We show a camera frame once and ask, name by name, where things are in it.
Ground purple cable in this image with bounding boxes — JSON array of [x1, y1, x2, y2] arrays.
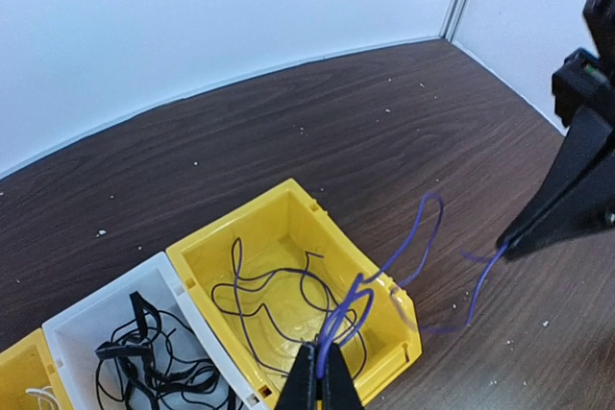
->
[[316, 191, 510, 377], [210, 236, 371, 377]]

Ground white cable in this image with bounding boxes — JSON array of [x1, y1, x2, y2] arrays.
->
[[26, 385, 63, 410]]

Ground yellow bin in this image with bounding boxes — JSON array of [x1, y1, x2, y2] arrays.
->
[[1, 328, 73, 409], [166, 179, 422, 409]]

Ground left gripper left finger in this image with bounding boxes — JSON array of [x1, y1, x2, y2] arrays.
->
[[275, 342, 318, 410]]

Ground black ribbon cable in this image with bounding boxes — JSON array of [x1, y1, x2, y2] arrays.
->
[[93, 290, 236, 410]]

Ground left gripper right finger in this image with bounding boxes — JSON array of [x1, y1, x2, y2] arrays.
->
[[321, 344, 363, 410]]

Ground white translucent bin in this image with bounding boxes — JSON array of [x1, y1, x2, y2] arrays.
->
[[42, 252, 267, 409]]

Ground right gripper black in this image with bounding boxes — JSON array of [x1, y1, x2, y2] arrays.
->
[[496, 0, 614, 261]]

